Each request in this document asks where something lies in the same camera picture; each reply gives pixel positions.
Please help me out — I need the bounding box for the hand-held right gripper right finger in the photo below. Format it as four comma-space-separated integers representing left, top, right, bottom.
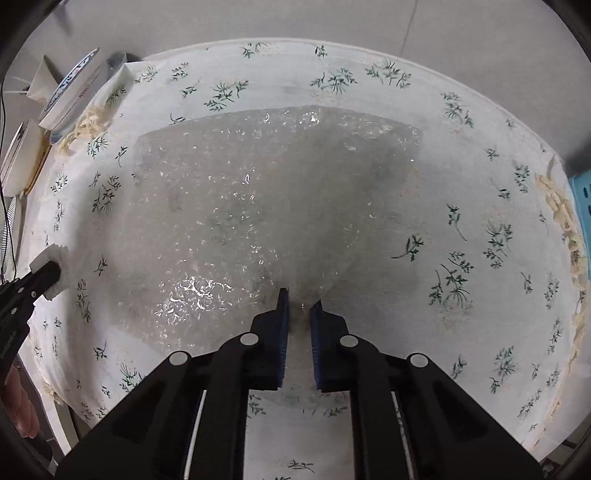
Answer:
310, 299, 543, 480

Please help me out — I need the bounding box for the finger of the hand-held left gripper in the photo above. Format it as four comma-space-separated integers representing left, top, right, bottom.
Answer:
21, 261, 63, 299

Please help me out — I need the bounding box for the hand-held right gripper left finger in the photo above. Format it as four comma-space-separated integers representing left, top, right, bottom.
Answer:
55, 288, 290, 480

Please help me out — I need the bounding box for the white paper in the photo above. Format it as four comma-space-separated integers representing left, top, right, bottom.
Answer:
28, 244, 70, 298

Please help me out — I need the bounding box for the clear bubble wrap sheet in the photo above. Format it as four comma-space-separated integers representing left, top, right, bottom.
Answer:
113, 105, 426, 409

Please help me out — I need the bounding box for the person's left hand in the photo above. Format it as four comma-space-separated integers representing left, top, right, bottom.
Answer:
0, 367, 40, 438

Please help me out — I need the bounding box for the plain white bowl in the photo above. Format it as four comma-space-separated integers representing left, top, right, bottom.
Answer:
0, 120, 44, 197

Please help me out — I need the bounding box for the blue patterned white bowl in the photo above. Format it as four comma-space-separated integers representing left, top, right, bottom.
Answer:
37, 47, 127, 132

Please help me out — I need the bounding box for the white paper container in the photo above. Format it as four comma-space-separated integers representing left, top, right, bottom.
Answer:
25, 55, 65, 104

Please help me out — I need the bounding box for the white floral tablecloth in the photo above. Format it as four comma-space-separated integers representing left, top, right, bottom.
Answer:
28, 38, 591, 480

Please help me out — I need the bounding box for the blue patterned small dish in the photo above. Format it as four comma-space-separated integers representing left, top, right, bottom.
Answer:
46, 51, 130, 145

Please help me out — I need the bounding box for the blue plastic utensil holder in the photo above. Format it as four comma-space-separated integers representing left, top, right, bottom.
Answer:
570, 171, 591, 232

